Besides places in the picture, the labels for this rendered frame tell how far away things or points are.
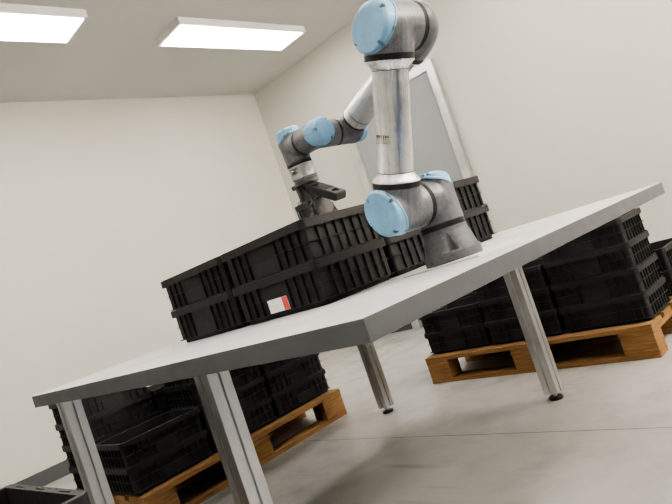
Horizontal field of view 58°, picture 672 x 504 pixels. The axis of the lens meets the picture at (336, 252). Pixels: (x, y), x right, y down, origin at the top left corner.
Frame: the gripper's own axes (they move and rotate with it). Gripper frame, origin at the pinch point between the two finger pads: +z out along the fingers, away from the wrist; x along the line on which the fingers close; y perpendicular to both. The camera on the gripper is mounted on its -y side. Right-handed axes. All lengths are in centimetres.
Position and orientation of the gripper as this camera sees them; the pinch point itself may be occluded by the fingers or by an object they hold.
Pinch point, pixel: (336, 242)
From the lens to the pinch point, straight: 173.3
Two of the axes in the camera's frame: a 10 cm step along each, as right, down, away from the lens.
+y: -6.7, 2.4, 7.1
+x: -6.5, 2.9, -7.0
